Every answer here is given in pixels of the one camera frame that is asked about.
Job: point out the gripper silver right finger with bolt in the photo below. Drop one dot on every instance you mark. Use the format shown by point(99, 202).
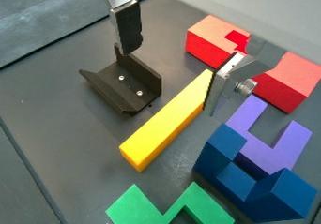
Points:
point(229, 79)

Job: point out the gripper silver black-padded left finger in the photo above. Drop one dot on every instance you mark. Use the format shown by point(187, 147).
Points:
point(124, 14)

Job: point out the purple U-shaped block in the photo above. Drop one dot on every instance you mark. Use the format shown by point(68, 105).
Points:
point(275, 140)

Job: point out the red board with cutouts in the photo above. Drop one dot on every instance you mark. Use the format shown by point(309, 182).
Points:
point(285, 76)

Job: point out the yellow long block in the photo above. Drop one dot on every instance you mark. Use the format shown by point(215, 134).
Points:
point(151, 138)

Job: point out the blue U-shaped block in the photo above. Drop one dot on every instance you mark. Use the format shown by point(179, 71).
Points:
point(278, 197)

